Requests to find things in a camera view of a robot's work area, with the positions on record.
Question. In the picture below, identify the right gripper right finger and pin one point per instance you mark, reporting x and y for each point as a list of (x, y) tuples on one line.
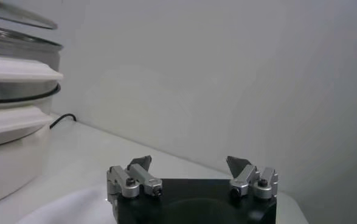
[(245, 178)]

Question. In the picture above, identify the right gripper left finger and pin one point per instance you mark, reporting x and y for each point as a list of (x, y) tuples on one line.
[(144, 179)]

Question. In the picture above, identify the glass pot lid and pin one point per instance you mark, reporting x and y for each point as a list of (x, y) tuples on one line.
[(11, 18)]

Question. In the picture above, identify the white electric cooking pot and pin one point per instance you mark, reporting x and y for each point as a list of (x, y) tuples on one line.
[(11, 164)]

